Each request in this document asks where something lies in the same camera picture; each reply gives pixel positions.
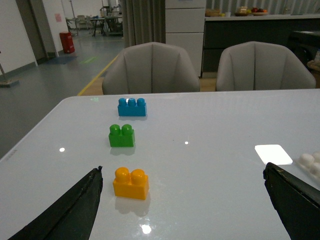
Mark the blue toy block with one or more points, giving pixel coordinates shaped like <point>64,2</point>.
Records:
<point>131,107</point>

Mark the white drawer cabinet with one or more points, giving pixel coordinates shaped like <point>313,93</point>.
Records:
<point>184,27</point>

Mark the black box appliance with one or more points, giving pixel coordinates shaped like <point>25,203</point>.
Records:
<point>304,44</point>

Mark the yellow toy block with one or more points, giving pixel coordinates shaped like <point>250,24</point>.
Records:
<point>134,185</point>

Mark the right grey armchair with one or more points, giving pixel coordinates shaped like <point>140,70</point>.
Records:
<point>260,66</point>

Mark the left grey armchair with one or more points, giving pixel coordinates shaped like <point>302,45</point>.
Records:
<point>150,68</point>

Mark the dark kitchen counter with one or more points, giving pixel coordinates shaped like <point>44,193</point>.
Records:
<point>223,32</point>

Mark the white studded base plate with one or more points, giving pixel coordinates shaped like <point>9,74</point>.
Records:
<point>311,164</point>

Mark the fruit plate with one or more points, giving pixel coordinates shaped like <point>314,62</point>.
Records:
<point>258,11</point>

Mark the grey curtain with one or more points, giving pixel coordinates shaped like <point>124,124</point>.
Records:
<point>143,21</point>

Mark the grey armchair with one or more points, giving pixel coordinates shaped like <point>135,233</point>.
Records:
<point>260,66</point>
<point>150,68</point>

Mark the green toy block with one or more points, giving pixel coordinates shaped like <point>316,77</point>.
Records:
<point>121,137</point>

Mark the bowl with food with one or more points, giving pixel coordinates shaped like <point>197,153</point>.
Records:
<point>242,11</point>

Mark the background work table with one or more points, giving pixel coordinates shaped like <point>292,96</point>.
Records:
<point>108,25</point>

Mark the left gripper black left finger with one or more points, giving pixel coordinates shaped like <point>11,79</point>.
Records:
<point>72,216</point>

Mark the red bin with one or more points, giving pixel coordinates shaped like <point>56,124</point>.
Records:
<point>67,42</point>

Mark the wicker basket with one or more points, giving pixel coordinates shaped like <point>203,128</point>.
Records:
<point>209,12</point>

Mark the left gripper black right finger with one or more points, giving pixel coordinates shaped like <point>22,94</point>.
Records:
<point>296,202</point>

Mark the pink paper sign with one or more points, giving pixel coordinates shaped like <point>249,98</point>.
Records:
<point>58,17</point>

